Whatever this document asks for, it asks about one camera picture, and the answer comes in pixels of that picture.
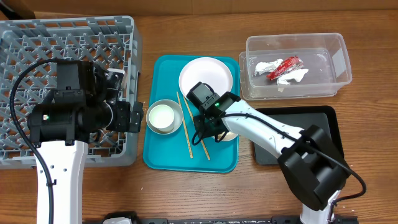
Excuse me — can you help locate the pink-white small bowl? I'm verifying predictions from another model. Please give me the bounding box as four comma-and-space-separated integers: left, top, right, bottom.
212, 132, 238, 141

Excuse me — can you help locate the grey-green ceramic bowl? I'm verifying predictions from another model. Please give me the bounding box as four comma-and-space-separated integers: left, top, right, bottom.
146, 99, 182, 134

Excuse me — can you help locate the white paper cup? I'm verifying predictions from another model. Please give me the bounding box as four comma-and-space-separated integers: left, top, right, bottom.
149, 105, 175, 133

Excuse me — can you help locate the white napkin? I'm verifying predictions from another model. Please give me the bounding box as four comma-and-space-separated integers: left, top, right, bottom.
253, 58, 308, 92

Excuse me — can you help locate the red snack wrapper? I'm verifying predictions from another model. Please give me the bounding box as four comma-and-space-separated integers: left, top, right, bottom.
267, 55, 303, 80

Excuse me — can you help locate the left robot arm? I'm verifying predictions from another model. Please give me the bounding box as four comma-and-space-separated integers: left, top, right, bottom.
27, 61, 143, 223

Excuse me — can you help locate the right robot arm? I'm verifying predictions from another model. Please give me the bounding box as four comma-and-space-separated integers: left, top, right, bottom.
187, 89, 352, 223

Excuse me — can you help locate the clear plastic waste bin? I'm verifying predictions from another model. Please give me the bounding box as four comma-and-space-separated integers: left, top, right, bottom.
239, 33, 352, 100

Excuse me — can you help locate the left wooden chopstick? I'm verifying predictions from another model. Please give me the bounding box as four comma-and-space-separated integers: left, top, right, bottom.
176, 91, 193, 159

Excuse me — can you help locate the wooden chopstick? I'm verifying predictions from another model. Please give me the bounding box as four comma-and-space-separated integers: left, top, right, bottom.
183, 97, 211, 161
176, 91, 193, 159

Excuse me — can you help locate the right wooden chopstick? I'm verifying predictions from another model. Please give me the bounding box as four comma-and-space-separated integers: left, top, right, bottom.
183, 97, 211, 161

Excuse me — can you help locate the teal plastic serving tray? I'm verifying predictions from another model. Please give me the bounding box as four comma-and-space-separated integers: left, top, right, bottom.
143, 55, 239, 173

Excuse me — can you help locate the large white round plate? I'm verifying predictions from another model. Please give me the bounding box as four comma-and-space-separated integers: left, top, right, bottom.
178, 57, 233, 99

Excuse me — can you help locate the grey plastic dish rack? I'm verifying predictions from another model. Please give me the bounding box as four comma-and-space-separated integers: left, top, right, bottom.
1, 16, 142, 170

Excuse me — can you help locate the black rectangular tray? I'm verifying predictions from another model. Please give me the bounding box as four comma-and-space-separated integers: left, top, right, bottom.
257, 106, 344, 154

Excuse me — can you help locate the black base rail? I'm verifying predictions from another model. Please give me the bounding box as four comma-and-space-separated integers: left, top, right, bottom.
82, 210, 360, 224

